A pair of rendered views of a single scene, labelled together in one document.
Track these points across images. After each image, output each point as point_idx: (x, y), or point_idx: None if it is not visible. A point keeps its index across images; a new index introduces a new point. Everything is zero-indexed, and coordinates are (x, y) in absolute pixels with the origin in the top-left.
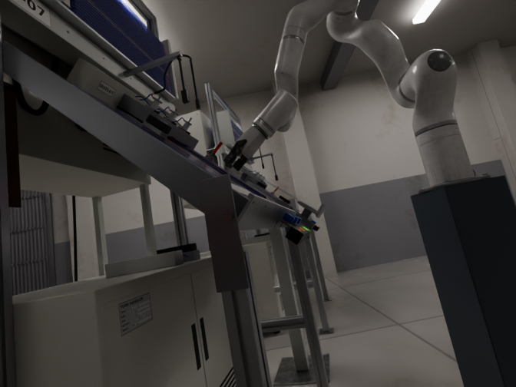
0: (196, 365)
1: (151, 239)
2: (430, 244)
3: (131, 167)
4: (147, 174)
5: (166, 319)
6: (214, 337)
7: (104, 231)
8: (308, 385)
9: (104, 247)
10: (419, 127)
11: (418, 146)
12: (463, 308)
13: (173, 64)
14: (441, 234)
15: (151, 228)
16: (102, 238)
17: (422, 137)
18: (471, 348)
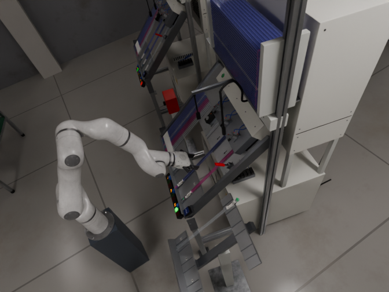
0: (216, 179)
1: (281, 175)
2: (125, 233)
3: None
4: (287, 146)
5: (209, 158)
6: (221, 192)
7: (326, 155)
8: (219, 265)
9: (322, 162)
10: (92, 204)
11: (98, 212)
12: (130, 234)
13: (260, 79)
14: (120, 223)
15: (283, 171)
16: (323, 157)
17: (95, 207)
18: (136, 241)
